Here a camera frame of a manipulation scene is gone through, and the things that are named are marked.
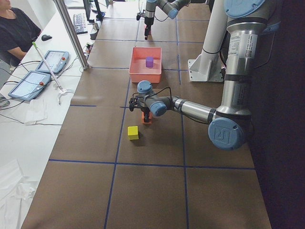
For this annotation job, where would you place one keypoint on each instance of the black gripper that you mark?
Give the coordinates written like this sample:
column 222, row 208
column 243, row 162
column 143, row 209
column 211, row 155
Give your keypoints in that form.
column 149, row 21
column 145, row 111

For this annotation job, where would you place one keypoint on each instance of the orange foam block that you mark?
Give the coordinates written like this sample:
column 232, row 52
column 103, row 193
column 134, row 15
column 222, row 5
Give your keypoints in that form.
column 151, row 118

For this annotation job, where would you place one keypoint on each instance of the purple foam block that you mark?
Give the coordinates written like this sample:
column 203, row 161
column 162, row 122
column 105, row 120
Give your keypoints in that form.
column 149, row 62

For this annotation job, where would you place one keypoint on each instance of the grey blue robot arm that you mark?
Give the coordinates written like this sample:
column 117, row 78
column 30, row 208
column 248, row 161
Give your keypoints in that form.
column 169, row 7
column 224, row 67

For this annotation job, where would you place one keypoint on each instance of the pink plastic bin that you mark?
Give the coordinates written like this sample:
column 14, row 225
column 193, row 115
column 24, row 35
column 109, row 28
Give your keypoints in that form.
column 138, row 71

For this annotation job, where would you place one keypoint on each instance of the yellow foam block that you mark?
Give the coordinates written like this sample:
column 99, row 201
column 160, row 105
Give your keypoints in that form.
column 133, row 132

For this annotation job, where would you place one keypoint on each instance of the black monitor stand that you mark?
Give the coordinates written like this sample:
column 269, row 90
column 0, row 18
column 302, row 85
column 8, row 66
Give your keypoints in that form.
column 93, row 6

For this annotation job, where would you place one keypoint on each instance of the black keyboard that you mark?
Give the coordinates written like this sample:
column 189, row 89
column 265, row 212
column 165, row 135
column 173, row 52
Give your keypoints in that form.
column 80, row 23

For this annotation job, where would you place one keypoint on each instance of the white grabber reacher stick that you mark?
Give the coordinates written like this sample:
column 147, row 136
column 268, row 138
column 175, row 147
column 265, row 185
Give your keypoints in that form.
column 62, row 90

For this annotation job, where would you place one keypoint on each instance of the upper teach pendant tablet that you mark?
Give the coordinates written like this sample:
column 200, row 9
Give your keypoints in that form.
column 56, row 61

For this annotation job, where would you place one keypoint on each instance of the teach pendant tablet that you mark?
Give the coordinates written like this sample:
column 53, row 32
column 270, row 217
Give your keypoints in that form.
column 56, row 61
column 30, row 86

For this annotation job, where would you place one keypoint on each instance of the black computer mouse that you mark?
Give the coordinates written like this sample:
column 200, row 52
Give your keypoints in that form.
column 46, row 37

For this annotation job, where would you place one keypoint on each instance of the white paper sheet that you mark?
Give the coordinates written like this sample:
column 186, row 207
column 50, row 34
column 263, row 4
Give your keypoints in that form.
column 37, row 111

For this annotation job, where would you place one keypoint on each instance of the lower teach pendant tablet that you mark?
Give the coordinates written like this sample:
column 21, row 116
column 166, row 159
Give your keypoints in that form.
column 30, row 86

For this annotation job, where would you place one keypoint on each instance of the person in black shirt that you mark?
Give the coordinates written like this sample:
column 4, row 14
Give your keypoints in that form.
column 17, row 33

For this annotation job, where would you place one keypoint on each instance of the crumpled white cloth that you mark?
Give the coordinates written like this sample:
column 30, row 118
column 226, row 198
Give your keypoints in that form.
column 16, row 195

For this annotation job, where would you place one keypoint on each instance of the white camera pole mount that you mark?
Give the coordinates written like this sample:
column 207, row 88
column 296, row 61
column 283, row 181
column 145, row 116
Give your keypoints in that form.
column 207, row 66

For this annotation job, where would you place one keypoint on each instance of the aluminium frame post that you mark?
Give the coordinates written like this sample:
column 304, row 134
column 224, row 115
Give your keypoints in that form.
column 60, row 5

